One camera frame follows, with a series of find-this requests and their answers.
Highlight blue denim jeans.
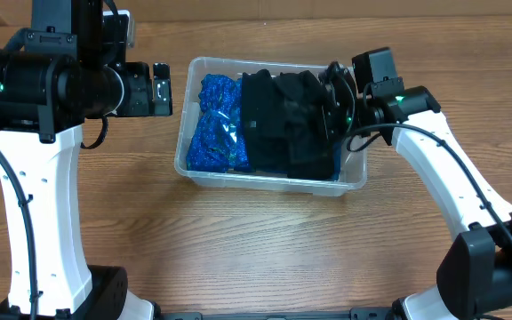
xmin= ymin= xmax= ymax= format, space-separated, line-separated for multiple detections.
xmin=330 ymin=142 xmax=341 ymax=181

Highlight small black garment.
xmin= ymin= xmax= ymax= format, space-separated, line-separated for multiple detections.
xmin=241 ymin=69 xmax=289 ymax=173

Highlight large black taped garment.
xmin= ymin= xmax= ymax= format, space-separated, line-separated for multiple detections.
xmin=287 ymin=133 xmax=338 ymax=180

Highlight sparkly blue fabric bundle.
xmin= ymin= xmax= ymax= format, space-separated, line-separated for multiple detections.
xmin=186 ymin=74 xmax=252 ymax=173

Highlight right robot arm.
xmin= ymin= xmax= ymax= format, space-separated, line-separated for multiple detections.
xmin=319 ymin=47 xmax=512 ymax=320

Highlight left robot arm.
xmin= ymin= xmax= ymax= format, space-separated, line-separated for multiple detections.
xmin=0 ymin=0 xmax=172 ymax=320

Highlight clear plastic storage bin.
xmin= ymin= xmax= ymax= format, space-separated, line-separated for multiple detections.
xmin=174 ymin=57 xmax=368 ymax=197

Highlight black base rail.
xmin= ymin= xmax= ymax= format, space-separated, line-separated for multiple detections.
xmin=160 ymin=307 xmax=396 ymax=320

